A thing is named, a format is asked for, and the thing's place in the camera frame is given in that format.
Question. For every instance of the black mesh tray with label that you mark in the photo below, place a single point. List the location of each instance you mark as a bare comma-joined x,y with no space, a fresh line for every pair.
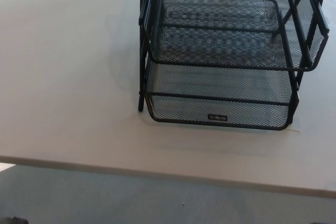
218,117

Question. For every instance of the dark grey lump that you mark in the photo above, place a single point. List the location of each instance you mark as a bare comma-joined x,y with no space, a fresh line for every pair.
18,220

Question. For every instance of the black metal rack frame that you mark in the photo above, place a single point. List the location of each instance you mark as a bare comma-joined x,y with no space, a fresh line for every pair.
141,90

